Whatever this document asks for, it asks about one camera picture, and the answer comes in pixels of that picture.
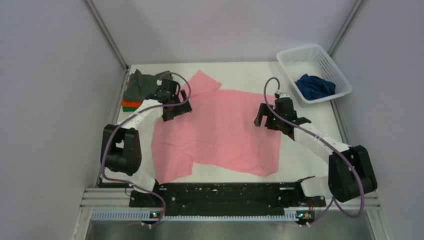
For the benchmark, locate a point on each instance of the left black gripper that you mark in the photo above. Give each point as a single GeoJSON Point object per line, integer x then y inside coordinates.
{"type": "Point", "coordinates": [181, 109]}

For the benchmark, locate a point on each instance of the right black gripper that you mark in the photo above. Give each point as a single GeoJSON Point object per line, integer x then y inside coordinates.
{"type": "Point", "coordinates": [269, 124]}

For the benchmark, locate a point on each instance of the pink t shirt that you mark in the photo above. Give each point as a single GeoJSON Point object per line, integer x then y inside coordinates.
{"type": "Point", "coordinates": [218, 131]}

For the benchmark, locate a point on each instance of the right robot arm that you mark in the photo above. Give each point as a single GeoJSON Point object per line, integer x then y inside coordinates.
{"type": "Point", "coordinates": [350, 171]}

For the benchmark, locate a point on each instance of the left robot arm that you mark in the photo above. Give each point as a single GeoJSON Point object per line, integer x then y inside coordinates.
{"type": "Point", "coordinates": [121, 156]}

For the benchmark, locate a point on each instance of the folded grey t shirt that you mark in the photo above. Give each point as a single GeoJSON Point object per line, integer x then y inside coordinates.
{"type": "Point", "coordinates": [142, 85]}

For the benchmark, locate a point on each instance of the crumpled blue t shirt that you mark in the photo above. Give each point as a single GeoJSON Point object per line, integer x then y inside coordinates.
{"type": "Point", "coordinates": [313, 87]}

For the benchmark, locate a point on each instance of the folded orange t shirt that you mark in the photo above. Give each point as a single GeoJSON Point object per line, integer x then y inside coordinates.
{"type": "Point", "coordinates": [130, 104]}

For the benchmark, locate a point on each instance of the white plastic basket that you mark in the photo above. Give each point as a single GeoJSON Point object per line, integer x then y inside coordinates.
{"type": "Point", "coordinates": [313, 60]}

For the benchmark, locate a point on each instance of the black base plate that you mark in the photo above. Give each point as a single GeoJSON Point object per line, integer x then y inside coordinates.
{"type": "Point", "coordinates": [226, 199]}

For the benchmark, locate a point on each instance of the right aluminium frame post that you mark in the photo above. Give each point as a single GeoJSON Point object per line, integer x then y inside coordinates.
{"type": "Point", "coordinates": [358, 5]}

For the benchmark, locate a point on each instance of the aluminium frame post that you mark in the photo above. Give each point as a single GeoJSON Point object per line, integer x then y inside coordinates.
{"type": "Point", "coordinates": [106, 33]}
{"type": "Point", "coordinates": [358, 5]}

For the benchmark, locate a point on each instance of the white slotted cable duct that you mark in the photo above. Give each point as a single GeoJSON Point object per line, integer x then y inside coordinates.
{"type": "Point", "coordinates": [148, 216]}

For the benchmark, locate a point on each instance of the left aluminium frame post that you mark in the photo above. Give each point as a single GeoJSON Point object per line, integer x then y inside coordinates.
{"type": "Point", "coordinates": [106, 33]}

